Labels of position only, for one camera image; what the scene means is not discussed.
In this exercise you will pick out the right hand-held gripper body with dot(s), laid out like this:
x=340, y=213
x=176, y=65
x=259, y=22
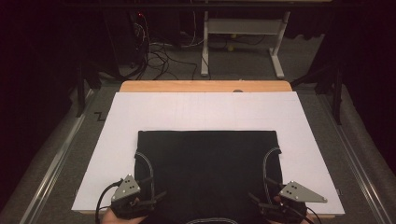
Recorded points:
x=299, y=193

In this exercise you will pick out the white board sheet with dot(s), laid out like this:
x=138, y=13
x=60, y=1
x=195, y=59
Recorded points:
x=205, y=112

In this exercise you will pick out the black knit vest grey trim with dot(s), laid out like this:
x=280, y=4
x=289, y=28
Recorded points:
x=205, y=168

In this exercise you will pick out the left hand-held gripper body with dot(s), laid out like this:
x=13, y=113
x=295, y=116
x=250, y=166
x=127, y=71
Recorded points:
x=126, y=189

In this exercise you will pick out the person's left hand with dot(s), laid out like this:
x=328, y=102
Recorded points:
x=115, y=220

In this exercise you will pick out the black metal stand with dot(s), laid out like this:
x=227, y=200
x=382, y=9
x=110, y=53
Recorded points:
x=81, y=90
x=336, y=93

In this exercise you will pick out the yellow ball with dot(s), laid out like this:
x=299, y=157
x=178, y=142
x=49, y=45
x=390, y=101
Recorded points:
x=230, y=48

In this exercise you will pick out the white metal desk frame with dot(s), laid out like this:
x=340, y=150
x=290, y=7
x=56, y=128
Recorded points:
x=243, y=26

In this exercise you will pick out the grey round table grommet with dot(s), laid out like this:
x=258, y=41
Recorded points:
x=238, y=90

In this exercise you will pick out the grey metal floor rail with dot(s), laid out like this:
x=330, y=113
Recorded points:
x=59, y=152
x=355, y=155

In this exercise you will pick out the person's right hand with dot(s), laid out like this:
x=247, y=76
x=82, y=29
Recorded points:
x=308, y=219

